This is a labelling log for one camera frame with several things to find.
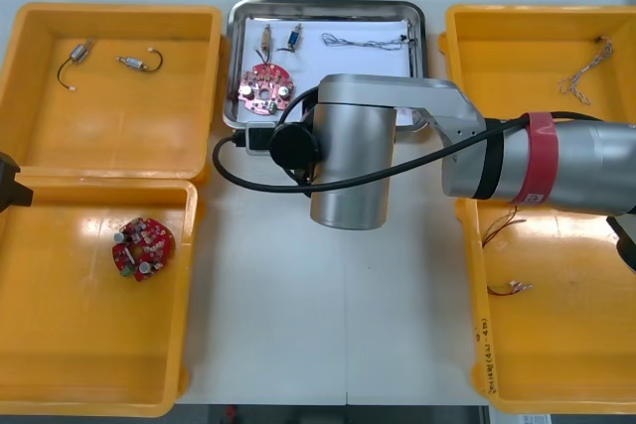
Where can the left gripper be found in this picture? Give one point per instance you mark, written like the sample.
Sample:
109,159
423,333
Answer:
11,183

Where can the round red circuit board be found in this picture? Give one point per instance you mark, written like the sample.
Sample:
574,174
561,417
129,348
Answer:
266,89
144,250

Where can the steel tray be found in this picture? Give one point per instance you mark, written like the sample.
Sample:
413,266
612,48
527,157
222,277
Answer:
233,17

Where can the white paper sheet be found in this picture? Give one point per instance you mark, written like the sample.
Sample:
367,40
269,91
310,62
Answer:
348,61

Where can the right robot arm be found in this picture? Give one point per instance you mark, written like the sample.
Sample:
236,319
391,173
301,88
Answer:
358,146

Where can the yellow-orange plastic bin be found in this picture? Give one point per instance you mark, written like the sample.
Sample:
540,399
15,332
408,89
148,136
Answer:
74,344
522,61
99,136

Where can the yellow-orange bin with handwriting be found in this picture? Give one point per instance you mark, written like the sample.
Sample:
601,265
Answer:
546,344

